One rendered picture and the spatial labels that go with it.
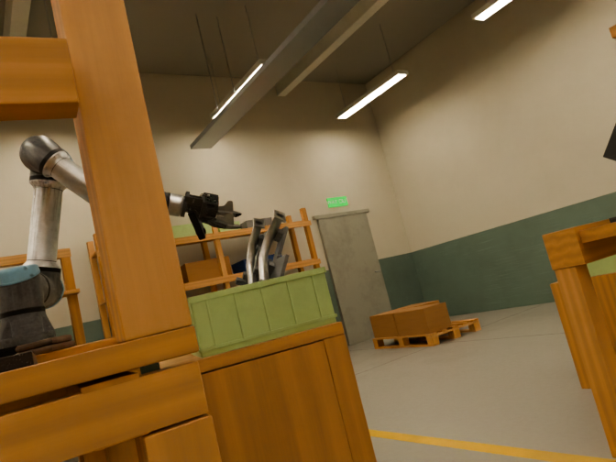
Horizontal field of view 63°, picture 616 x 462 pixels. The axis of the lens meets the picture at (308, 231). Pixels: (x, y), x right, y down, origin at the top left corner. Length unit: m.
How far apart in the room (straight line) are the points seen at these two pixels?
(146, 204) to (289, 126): 8.03
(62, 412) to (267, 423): 0.86
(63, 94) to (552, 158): 7.36
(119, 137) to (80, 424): 0.37
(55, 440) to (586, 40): 7.45
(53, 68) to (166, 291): 0.32
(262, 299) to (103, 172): 0.84
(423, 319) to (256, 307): 4.84
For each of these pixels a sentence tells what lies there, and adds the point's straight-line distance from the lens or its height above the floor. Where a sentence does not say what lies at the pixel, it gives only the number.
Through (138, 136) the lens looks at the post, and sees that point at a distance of 0.77.
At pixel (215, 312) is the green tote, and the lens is 1.46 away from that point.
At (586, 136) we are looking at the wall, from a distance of 7.59.
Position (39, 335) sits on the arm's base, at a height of 0.96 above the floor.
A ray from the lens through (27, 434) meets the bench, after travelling 0.70.
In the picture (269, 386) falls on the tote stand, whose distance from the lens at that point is 1.47.
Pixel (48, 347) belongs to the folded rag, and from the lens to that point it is 1.25.
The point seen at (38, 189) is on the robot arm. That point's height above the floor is 1.42.
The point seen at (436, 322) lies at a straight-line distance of 6.31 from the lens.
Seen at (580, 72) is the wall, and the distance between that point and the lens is 7.68.
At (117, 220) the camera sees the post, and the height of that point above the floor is 1.04.
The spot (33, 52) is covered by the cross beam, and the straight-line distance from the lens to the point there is 0.75.
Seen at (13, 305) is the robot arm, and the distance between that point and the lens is 1.65.
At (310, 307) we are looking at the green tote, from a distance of 1.52.
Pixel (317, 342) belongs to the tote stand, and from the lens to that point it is 1.50.
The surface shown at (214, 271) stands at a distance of 6.76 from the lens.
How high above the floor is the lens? 0.88
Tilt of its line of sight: 7 degrees up
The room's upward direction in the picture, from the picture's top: 14 degrees counter-clockwise
